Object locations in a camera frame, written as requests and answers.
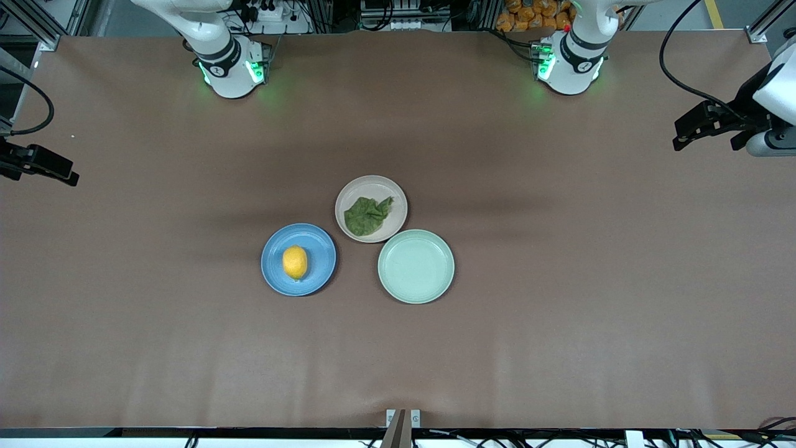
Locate yellow lemon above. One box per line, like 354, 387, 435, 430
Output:
282, 245, 309, 281

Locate green lettuce leaf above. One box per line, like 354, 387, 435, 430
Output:
343, 196, 395, 238

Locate bag of orange fruits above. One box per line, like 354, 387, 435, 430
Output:
496, 0, 576, 33

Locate white power strip with plugs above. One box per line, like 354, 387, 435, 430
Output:
239, 0, 312, 35

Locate blue plate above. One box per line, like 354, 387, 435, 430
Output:
261, 223, 337, 297

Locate white socket strip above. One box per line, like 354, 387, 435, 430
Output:
389, 17, 439, 32

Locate beige plate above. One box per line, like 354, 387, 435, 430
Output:
335, 175, 409, 244

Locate pale green plate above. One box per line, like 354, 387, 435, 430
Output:
377, 229, 455, 305

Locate brown table cover sheet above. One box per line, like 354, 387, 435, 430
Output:
0, 30, 796, 430

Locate aluminium frame profile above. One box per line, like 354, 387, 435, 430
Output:
746, 0, 796, 44
0, 0, 69, 134

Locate black base cable bundle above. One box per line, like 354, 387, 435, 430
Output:
488, 28, 542, 63

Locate aluminium frame post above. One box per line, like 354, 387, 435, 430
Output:
308, 0, 333, 33
470, 0, 501, 29

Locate black floor cables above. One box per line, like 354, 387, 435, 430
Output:
756, 416, 796, 446

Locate metal bracket with brown post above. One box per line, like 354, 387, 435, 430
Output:
381, 409, 422, 448

